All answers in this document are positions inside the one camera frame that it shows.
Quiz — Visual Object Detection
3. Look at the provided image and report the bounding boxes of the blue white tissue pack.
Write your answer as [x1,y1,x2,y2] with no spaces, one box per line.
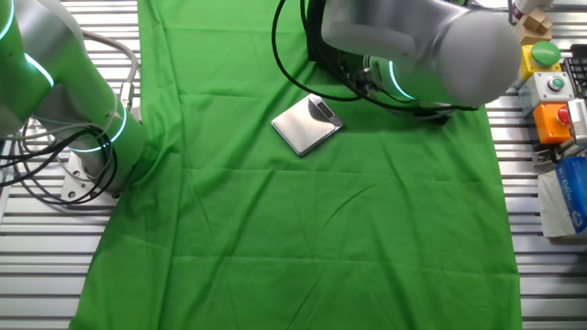
[537,155,587,240]

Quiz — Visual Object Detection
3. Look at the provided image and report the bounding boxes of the green cloth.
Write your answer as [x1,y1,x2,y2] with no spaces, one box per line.
[68,0,524,330]

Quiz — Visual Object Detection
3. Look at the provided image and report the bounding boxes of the black coiled base cable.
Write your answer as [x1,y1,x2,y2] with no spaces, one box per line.
[0,123,119,206]

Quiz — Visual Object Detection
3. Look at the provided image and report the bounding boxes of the black keyboard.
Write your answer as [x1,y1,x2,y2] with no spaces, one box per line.
[561,43,587,100]

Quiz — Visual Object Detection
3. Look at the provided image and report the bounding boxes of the wooden blocks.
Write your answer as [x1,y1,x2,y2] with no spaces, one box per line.
[513,7,555,46]

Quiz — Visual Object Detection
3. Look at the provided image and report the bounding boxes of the orange box red button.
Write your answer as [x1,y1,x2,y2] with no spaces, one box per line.
[532,100,574,147]

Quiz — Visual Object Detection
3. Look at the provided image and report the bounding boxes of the silver digital scale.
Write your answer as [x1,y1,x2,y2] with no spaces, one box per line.
[270,93,345,158]

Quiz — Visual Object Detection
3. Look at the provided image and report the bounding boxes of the silver cable connector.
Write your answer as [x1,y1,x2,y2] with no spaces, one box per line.
[531,137,574,166]

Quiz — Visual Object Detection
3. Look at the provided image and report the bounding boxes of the thick grey robot cable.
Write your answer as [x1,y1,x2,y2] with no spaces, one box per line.
[81,29,141,114]

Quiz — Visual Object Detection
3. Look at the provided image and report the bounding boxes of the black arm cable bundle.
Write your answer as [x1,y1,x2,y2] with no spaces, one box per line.
[270,0,481,114]

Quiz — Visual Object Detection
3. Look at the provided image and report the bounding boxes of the silver finned metal device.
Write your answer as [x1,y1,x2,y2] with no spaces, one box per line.
[567,97,587,148]

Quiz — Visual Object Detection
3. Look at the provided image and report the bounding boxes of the white plastic bottle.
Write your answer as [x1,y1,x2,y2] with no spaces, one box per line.
[511,0,554,20]

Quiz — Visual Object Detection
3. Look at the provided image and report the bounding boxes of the grey box small green button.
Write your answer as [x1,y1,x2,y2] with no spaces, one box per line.
[517,71,577,118]

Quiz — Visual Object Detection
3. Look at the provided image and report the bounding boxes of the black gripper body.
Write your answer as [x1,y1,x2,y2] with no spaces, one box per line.
[337,49,371,91]

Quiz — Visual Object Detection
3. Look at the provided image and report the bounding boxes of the yellow box green button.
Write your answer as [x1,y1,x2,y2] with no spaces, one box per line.
[511,39,563,91]

